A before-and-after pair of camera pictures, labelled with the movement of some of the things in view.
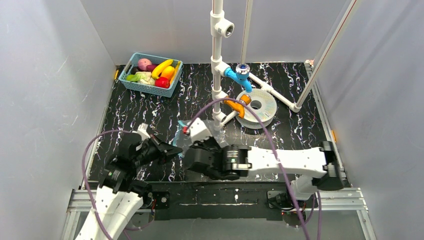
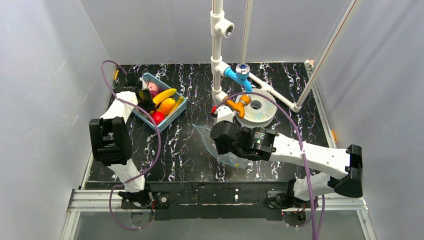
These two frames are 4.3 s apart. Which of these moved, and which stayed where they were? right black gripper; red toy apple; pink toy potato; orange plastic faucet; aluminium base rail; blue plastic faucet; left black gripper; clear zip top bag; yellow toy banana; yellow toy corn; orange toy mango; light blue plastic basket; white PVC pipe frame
Moved: left black gripper; light blue plastic basket; yellow toy banana; red toy apple; pink toy potato; yellow toy corn; orange toy mango; right black gripper; clear zip top bag
Stayed: blue plastic faucet; white PVC pipe frame; orange plastic faucet; aluminium base rail
